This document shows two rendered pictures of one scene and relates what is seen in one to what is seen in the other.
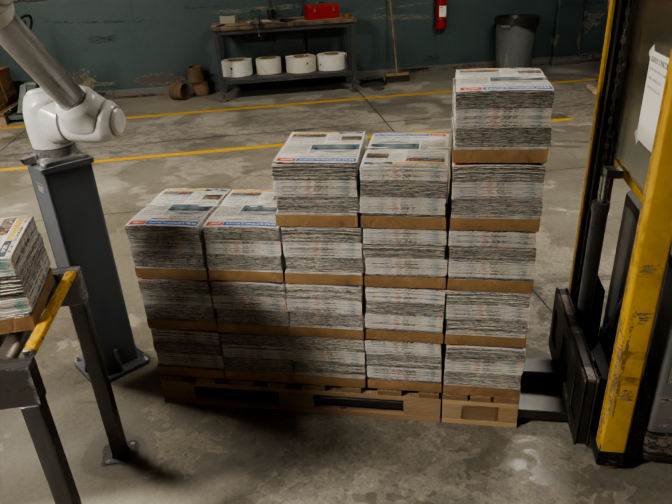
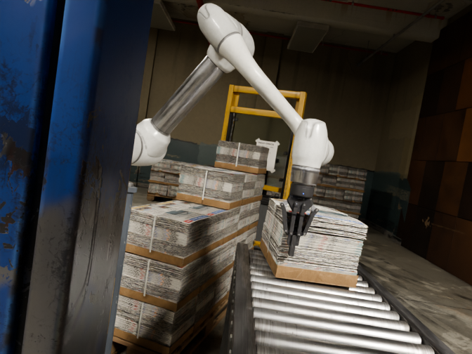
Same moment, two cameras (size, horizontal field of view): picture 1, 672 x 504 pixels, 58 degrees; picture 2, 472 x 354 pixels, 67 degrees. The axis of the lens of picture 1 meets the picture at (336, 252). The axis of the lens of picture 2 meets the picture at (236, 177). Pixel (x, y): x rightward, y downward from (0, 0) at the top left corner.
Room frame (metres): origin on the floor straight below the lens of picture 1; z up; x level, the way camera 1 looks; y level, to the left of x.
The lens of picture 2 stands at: (1.62, 2.44, 1.20)
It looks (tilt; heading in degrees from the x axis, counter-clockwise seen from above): 4 degrees down; 277
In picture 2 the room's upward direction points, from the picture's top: 9 degrees clockwise
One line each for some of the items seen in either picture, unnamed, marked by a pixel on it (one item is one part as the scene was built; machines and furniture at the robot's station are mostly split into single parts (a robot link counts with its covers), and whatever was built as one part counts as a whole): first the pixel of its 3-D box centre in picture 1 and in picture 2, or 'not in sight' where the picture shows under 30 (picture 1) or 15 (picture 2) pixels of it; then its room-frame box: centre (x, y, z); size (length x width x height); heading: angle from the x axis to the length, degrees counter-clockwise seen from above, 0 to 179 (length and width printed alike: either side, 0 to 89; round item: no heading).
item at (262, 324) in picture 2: not in sight; (341, 342); (1.40, 1.54, 0.77); 0.47 x 0.05 x 0.05; 7
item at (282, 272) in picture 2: not in sight; (310, 268); (1.46, 1.14, 0.83); 0.29 x 0.16 x 0.04; 12
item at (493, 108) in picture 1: (486, 256); (232, 218); (1.96, -0.55, 0.65); 0.39 x 0.30 x 1.29; 169
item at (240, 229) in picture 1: (299, 301); (192, 265); (2.10, 0.16, 0.42); 1.17 x 0.39 x 0.83; 79
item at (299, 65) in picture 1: (285, 49); not in sight; (8.20, 0.52, 0.55); 1.80 x 0.70 x 1.09; 97
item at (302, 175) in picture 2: not in sight; (304, 175); (1.55, 1.26, 1.16); 0.09 x 0.09 x 0.06
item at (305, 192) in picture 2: not in sight; (300, 198); (1.55, 1.26, 1.09); 0.08 x 0.07 x 0.09; 7
